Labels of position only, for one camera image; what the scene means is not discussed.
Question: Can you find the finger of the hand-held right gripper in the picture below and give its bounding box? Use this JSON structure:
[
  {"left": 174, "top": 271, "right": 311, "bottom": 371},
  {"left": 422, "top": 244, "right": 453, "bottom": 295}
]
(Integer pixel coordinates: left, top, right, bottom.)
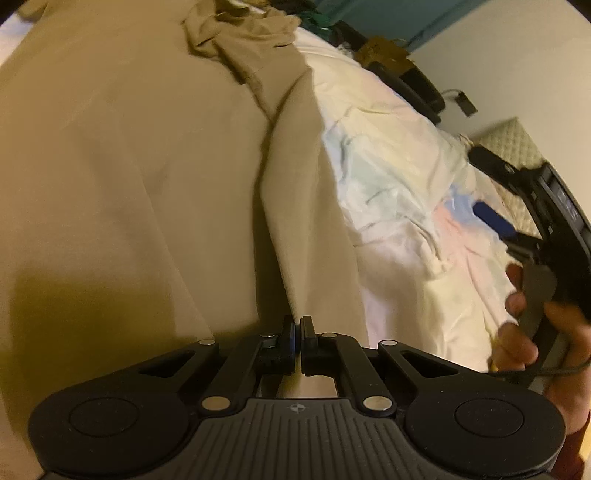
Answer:
[
  {"left": 473, "top": 200, "right": 541, "bottom": 250},
  {"left": 467, "top": 144, "right": 532, "bottom": 195}
]

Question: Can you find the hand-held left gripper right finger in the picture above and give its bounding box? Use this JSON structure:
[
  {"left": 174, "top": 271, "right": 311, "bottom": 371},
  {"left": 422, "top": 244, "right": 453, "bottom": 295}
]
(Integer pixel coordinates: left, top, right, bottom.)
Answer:
[{"left": 299, "top": 315, "right": 458, "bottom": 416}]

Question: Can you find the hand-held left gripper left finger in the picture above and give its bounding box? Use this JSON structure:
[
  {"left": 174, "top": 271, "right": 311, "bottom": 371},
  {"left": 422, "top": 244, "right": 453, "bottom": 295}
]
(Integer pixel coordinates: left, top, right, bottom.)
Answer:
[{"left": 139, "top": 315, "right": 298, "bottom": 414}]

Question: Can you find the tan printed shirt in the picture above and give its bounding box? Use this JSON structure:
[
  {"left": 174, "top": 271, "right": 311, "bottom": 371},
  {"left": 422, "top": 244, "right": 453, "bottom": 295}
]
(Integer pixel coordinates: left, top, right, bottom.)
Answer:
[{"left": 0, "top": 0, "right": 370, "bottom": 402}]

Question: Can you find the person's right hand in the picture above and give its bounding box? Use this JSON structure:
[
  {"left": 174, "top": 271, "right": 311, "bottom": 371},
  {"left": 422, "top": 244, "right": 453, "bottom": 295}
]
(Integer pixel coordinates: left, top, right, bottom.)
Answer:
[{"left": 492, "top": 263, "right": 591, "bottom": 437}]

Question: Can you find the quilted beige headboard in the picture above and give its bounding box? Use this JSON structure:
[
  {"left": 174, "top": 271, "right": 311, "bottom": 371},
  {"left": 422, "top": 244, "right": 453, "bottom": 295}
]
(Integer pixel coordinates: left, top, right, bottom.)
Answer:
[{"left": 475, "top": 117, "right": 548, "bottom": 232}]

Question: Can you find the pastel bed sheet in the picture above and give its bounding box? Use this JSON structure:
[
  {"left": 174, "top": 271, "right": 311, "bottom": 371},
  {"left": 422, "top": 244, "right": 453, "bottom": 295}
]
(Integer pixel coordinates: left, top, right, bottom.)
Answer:
[{"left": 0, "top": 14, "right": 546, "bottom": 374}]

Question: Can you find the black sofa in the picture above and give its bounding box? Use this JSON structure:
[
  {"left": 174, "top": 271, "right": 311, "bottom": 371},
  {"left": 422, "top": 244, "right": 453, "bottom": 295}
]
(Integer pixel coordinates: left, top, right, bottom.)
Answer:
[{"left": 323, "top": 18, "right": 446, "bottom": 125}]

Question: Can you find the yellow paper bag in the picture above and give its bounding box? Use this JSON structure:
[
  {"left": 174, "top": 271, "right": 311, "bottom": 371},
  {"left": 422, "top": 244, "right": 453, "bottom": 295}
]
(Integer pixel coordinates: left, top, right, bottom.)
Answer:
[{"left": 355, "top": 36, "right": 411, "bottom": 70}]

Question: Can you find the wide blue curtain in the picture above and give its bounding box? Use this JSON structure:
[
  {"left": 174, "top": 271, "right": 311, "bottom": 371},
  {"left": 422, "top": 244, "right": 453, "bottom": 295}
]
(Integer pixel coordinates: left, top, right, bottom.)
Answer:
[{"left": 318, "top": 0, "right": 485, "bottom": 51}]

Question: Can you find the green garment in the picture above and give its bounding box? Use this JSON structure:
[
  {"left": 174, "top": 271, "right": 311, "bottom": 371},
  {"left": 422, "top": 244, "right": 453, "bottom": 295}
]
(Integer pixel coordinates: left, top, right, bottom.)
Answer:
[{"left": 300, "top": 9, "right": 333, "bottom": 31}]

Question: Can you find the black wall socket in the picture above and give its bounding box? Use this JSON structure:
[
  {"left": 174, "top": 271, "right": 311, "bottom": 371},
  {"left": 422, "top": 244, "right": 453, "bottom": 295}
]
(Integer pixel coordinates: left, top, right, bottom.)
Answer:
[{"left": 441, "top": 89, "right": 478, "bottom": 116}]

